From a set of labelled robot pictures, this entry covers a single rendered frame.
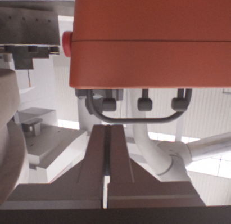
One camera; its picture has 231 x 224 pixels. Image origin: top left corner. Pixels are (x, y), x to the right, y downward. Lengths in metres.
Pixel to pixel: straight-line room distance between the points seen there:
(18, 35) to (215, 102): 13.39
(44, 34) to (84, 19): 1.12
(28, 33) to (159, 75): 1.17
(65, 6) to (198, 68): 1.30
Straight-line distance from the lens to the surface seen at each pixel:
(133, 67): 0.18
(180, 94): 0.28
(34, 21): 1.31
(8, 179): 1.37
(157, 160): 0.71
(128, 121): 0.32
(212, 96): 13.80
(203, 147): 0.93
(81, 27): 0.19
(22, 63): 1.41
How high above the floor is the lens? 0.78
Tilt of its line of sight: 15 degrees up
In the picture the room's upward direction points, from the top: 180 degrees clockwise
